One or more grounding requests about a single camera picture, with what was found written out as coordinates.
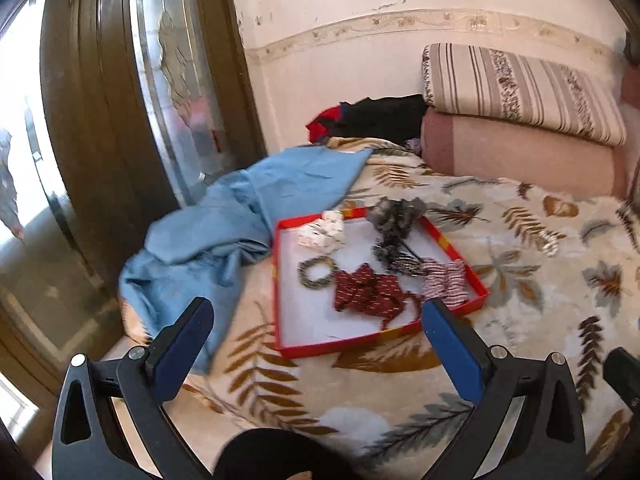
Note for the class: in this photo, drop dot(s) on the person's knee in black trousers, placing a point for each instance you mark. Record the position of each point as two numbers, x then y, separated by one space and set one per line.
270 455

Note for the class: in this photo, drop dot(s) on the dark red patterned bow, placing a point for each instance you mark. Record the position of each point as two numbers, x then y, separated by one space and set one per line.
367 290

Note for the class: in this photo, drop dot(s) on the wooden door with frosted glass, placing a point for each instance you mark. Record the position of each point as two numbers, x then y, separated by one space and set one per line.
100 110

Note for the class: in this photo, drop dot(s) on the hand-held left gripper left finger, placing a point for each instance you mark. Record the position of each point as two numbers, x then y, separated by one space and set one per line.
180 345

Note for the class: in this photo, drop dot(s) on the pink cushion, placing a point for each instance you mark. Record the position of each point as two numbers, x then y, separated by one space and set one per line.
631 85

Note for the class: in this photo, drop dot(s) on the leaf printed blanket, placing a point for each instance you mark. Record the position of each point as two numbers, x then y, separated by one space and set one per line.
525 320

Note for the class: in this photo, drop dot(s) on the red shallow box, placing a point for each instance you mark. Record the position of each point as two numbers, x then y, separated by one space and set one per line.
310 320

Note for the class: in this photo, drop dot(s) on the white scrunchie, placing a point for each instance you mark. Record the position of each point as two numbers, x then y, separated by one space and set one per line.
322 230

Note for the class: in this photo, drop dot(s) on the blue cloth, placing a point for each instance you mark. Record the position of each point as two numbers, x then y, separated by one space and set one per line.
225 240

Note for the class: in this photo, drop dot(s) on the black box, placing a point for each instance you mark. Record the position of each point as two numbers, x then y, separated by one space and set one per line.
622 375

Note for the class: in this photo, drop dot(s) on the grey lace scrunchie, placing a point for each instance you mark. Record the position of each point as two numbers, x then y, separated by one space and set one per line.
395 215

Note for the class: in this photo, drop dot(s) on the striped floral cushion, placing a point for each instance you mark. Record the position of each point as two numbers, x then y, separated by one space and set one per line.
525 90

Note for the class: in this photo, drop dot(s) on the black and red clothing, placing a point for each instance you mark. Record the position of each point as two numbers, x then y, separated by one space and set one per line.
380 117

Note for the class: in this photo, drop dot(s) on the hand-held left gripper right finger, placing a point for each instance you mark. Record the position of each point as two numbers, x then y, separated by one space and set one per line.
450 355

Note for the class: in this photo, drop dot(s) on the pink bolster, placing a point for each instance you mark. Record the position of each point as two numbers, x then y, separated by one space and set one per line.
515 155

